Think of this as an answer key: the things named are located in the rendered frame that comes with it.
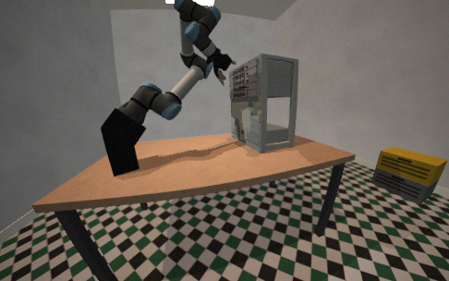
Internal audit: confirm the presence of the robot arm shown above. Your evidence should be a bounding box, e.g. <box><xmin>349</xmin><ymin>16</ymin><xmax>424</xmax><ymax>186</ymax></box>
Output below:
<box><xmin>118</xmin><ymin>0</ymin><xmax>221</xmax><ymax>125</ymax></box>

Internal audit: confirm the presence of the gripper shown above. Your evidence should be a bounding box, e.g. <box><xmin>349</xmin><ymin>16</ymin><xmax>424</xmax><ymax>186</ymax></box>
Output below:
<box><xmin>206</xmin><ymin>47</ymin><xmax>236</xmax><ymax>85</ymax></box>

